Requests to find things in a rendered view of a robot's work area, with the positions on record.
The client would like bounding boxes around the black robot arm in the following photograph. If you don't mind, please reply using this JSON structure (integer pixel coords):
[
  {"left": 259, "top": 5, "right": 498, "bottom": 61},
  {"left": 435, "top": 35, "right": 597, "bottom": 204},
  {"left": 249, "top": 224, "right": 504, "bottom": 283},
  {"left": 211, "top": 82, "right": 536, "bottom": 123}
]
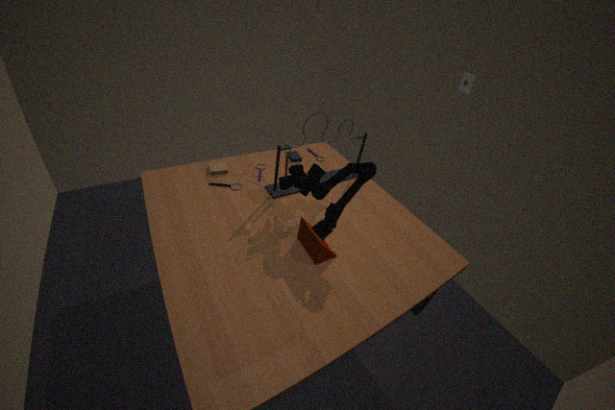
[{"left": 288, "top": 162, "right": 377, "bottom": 241}]

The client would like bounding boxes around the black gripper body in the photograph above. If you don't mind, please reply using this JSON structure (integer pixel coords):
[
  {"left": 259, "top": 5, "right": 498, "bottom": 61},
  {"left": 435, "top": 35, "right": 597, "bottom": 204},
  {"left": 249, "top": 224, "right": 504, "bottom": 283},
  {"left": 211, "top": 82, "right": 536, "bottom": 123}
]
[{"left": 279, "top": 174, "right": 309, "bottom": 190}]

